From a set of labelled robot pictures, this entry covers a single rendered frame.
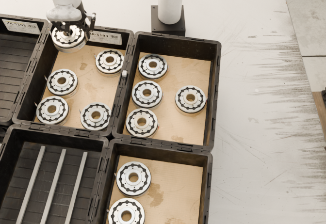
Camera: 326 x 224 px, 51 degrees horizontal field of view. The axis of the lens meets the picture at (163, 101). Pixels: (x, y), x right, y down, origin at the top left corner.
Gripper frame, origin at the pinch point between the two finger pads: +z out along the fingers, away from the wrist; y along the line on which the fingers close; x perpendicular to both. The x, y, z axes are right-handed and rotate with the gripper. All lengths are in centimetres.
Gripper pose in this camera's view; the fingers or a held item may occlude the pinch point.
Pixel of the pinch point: (78, 35)
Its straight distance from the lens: 111.2
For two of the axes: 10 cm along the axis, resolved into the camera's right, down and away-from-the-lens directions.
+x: 0.1, 8.7, -4.9
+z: 0.0, 4.9, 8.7
